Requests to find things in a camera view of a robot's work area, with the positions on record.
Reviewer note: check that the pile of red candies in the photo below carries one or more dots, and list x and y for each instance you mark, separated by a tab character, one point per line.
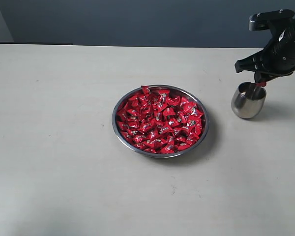
159	123

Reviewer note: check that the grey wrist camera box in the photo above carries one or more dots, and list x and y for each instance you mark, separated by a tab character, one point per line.
259	21

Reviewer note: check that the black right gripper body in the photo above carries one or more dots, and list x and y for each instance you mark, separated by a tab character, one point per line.
277	58

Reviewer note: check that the red candy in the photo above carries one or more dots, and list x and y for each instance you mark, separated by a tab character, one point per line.
263	84

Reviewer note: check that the steel cup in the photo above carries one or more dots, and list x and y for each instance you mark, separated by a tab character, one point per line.
248	100

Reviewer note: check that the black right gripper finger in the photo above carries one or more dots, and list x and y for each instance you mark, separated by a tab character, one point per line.
260	78

